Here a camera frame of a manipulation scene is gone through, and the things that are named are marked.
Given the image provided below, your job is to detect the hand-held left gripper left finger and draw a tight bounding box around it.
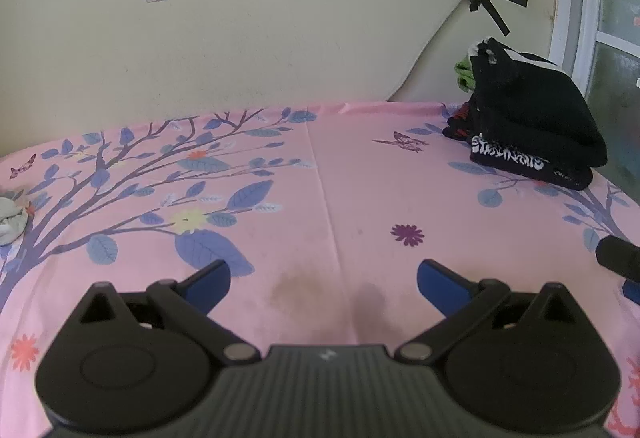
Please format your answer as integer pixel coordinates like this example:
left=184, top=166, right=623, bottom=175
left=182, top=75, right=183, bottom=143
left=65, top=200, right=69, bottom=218
left=75, top=259, right=261, bottom=364

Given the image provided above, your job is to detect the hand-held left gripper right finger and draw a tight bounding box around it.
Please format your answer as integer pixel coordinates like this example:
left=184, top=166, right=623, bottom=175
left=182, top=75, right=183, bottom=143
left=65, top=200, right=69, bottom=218
left=395, top=259, right=583, bottom=364

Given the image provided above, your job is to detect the dark navy sweater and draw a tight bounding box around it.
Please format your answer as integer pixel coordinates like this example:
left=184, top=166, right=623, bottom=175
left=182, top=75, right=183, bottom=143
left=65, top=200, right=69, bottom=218
left=472, top=48, right=608, bottom=169

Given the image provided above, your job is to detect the pink floral bedsheet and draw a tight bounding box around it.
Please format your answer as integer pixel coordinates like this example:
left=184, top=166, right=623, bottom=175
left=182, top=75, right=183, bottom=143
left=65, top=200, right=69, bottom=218
left=0, top=101, right=640, bottom=438

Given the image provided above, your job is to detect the small white cloth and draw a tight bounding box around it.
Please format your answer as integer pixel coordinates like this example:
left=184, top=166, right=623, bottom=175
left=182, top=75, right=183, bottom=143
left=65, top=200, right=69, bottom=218
left=0, top=197, right=32, bottom=246

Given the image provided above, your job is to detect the white framed window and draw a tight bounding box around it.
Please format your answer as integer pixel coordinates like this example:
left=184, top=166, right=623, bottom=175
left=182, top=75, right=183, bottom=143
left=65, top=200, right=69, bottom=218
left=547, top=0, right=640, bottom=129

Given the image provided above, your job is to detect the grey wall cable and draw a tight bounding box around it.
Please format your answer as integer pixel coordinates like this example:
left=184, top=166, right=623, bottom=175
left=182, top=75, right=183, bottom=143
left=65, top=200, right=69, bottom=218
left=385, top=0, right=473, bottom=102

